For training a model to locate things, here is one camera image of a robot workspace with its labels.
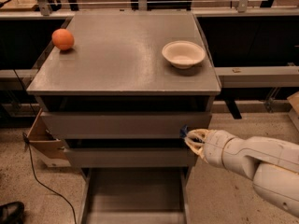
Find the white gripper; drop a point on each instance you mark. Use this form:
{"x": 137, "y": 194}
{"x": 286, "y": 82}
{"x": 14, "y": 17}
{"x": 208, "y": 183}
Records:
{"x": 214, "y": 147}

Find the dark blue rxbar wrapper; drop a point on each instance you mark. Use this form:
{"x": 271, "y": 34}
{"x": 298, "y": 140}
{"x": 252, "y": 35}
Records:
{"x": 183, "y": 132}

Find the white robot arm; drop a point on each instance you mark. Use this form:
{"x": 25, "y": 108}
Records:
{"x": 271, "y": 164}

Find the grey drawer cabinet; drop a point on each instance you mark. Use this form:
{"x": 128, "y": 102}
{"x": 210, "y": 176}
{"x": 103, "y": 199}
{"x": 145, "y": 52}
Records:
{"x": 117, "y": 65}

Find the grey open bottom drawer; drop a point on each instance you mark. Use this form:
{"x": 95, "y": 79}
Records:
{"x": 135, "y": 196}

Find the grey middle drawer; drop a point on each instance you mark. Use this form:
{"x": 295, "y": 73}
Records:
{"x": 129, "y": 157}

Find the grey top drawer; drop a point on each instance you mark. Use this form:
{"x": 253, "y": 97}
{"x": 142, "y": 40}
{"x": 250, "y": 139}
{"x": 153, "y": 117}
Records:
{"x": 122, "y": 125}

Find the white paper bowl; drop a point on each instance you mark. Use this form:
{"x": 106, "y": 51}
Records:
{"x": 183, "y": 54}

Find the brown cardboard box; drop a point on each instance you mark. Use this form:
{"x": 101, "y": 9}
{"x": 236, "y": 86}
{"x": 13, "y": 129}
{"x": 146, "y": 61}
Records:
{"x": 48, "y": 149}

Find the orange fruit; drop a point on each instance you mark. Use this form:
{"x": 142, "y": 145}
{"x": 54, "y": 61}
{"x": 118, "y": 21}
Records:
{"x": 62, "y": 39}

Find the black shoe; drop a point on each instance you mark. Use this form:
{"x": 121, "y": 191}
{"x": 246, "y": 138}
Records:
{"x": 11, "y": 213}

